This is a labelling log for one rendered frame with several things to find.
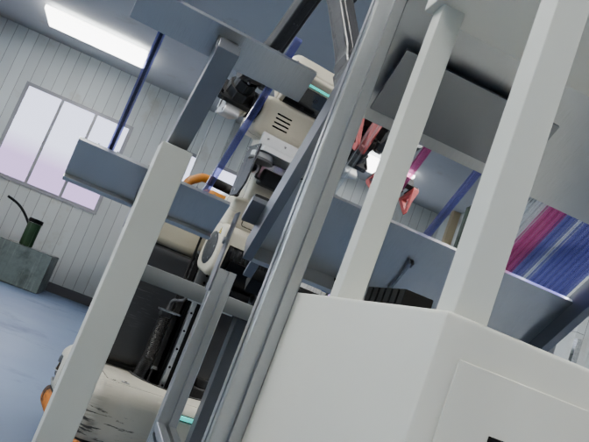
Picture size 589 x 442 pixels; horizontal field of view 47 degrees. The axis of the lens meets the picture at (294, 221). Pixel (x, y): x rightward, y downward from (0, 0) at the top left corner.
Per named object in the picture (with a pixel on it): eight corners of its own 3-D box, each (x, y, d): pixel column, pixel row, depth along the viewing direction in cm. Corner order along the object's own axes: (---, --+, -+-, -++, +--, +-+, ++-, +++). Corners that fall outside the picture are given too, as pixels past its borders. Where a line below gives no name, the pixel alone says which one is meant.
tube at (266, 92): (184, 219, 151) (185, 215, 152) (190, 222, 151) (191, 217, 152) (294, 39, 121) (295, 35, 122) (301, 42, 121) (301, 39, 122)
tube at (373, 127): (290, 252, 143) (291, 248, 144) (296, 253, 143) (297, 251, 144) (419, 53, 113) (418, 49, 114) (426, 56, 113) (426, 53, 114)
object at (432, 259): (254, 249, 140) (257, 239, 143) (518, 358, 154) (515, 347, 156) (294, 183, 129) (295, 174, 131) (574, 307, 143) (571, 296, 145)
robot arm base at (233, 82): (253, 97, 210) (219, 79, 205) (266, 79, 205) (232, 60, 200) (251, 114, 204) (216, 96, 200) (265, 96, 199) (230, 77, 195)
